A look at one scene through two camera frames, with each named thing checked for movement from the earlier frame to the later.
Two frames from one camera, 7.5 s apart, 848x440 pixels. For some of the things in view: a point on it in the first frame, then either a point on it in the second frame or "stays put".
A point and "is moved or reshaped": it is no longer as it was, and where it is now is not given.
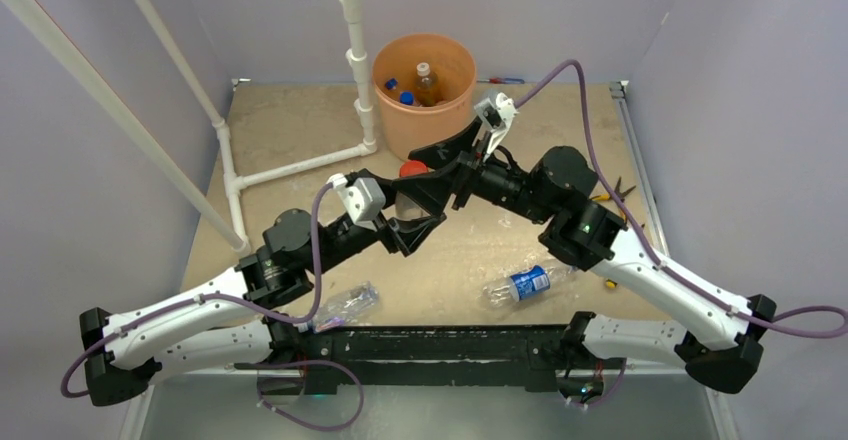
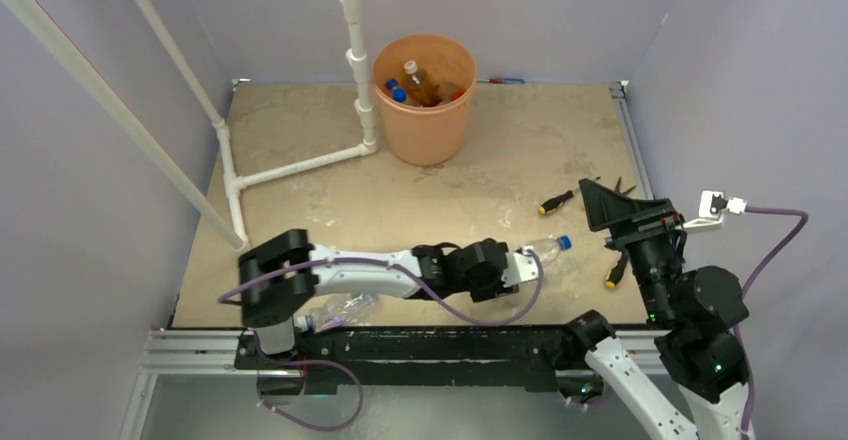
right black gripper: [433, 190] -> [603, 206]
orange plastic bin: [410, 128] stays put
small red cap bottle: [412, 167] -> [447, 91]
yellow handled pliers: [617, 191] stays put
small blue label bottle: [524, 284] is moved or reshaped
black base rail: [333, 358] stays put
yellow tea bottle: [426, 85] is moved or reshaped
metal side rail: [639, 166] stays put
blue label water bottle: [407, 97] is moved or reshaped
